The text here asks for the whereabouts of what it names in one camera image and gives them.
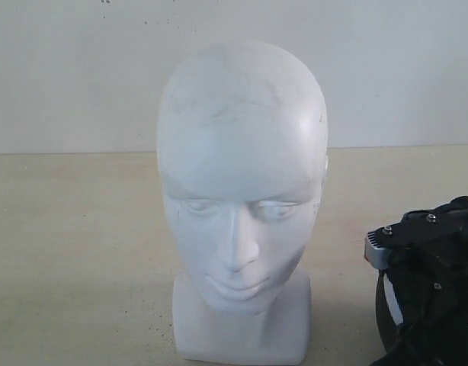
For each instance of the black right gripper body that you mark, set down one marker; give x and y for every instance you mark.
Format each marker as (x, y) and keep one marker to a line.
(430, 278)

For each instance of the black helmet with visor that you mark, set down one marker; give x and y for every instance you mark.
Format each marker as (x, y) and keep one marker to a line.
(389, 318)

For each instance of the white mannequin head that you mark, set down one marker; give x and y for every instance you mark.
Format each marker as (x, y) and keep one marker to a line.
(242, 141)

